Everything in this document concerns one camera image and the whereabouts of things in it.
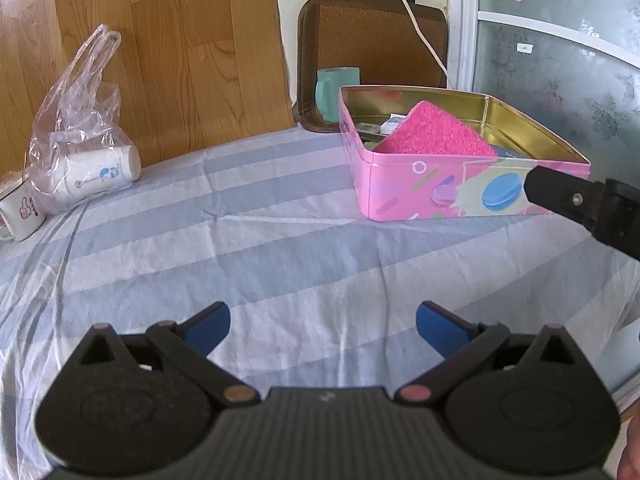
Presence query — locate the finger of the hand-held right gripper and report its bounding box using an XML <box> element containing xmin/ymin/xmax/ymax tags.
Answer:
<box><xmin>523</xmin><ymin>165</ymin><xmax>640</xmax><ymax>262</ymax></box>

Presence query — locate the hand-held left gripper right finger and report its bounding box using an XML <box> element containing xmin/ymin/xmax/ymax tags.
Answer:
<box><xmin>397</xmin><ymin>301</ymin><xmax>576</xmax><ymax>406</ymax></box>

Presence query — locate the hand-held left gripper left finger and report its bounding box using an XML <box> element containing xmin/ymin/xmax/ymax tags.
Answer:
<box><xmin>80</xmin><ymin>301</ymin><xmax>261</xmax><ymax>408</ymax></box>

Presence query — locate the pink knitted cloth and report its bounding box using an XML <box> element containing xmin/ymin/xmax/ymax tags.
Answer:
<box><xmin>372</xmin><ymin>101</ymin><xmax>498</xmax><ymax>158</ymax></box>

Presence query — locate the pink tin box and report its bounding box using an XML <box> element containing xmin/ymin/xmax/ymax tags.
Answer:
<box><xmin>338</xmin><ymin>85</ymin><xmax>592</xmax><ymax>222</ymax></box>

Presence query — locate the striped bed sheet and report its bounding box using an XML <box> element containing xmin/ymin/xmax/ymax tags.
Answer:
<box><xmin>0</xmin><ymin>122</ymin><xmax>640</xmax><ymax>480</ymax></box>

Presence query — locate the frosted glass door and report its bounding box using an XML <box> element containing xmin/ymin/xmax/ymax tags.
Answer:
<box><xmin>447</xmin><ymin>0</ymin><xmax>640</xmax><ymax>196</ymax></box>

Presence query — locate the white enamel mug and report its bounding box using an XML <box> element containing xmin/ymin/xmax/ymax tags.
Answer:
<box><xmin>0</xmin><ymin>180</ymin><xmax>47</xmax><ymax>242</ymax></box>

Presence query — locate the green cup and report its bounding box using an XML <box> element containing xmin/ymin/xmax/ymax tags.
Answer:
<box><xmin>315</xmin><ymin>66</ymin><xmax>361</xmax><ymax>123</ymax></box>

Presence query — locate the brown seat cushion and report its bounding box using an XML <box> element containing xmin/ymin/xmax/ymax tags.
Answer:
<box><xmin>296</xmin><ymin>0</ymin><xmax>448</xmax><ymax>133</ymax></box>

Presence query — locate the clear plastic bag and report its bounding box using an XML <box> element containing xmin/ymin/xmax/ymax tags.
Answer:
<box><xmin>25</xmin><ymin>24</ymin><xmax>143</xmax><ymax>213</ymax></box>

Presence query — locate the wooden headboard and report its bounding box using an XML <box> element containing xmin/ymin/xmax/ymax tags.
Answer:
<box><xmin>0</xmin><ymin>0</ymin><xmax>296</xmax><ymax>181</ymax></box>

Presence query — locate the white power cable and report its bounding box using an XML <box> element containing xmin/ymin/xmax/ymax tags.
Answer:
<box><xmin>375</xmin><ymin>0</ymin><xmax>451</xmax><ymax>88</ymax></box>

